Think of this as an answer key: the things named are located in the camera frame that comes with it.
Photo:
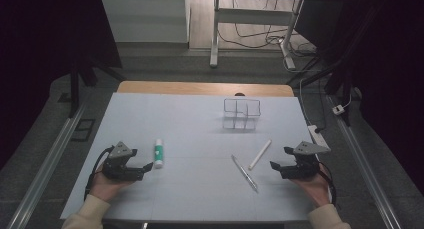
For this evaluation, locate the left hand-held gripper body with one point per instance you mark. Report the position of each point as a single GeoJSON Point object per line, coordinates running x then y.
{"type": "Point", "coordinates": [116, 169]}

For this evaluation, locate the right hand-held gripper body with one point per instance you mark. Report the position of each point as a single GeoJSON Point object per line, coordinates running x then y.
{"type": "Point", "coordinates": [301, 165]}

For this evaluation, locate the white and green glue stick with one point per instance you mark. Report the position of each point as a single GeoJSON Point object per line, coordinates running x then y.
{"type": "Point", "coordinates": [159, 153]}

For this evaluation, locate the white marker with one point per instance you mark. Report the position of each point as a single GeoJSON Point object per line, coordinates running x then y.
{"type": "Point", "coordinates": [260, 154]}

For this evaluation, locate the silver pen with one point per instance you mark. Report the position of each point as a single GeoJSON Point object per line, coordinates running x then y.
{"type": "Point", "coordinates": [245, 173]}

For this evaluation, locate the clear acrylic pen holder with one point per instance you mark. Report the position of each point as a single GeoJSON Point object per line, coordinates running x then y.
{"type": "Point", "coordinates": [241, 113]}

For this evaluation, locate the person's left hand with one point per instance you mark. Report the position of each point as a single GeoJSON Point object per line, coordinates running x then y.
{"type": "Point", "coordinates": [105, 189]}

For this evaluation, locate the person's right hand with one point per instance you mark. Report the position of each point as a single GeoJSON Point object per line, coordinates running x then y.
{"type": "Point", "coordinates": [315, 189]}

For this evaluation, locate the white power strip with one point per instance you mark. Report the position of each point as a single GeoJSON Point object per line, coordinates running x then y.
{"type": "Point", "coordinates": [315, 134]}

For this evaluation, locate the white table mat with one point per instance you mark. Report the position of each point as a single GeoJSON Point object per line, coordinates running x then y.
{"type": "Point", "coordinates": [193, 189]}

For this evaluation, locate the white plug adapter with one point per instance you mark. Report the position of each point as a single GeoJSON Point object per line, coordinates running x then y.
{"type": "Point", "coordinates": [338, 109]}

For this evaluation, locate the black metal stand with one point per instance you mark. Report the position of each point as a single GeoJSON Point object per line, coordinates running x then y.
{"type": "Point", "coordinates": [74, 89]}
{"type": "Point", "coordinates": [336, 79]}

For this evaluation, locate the black rectangular frame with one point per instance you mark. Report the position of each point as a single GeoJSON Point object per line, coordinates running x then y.
{"type": "Point", "coordinates": [83, 135]}

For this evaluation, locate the aluminium rail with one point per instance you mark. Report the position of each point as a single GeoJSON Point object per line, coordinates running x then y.
{"type": "Point", "coordinates": [43, 175]}
{"type": "Point", "coordinates": [366, 169]}

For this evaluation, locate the white desk frame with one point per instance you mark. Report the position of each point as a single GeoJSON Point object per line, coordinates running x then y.
{"type": "Point", "coordinates": [253, 17]}

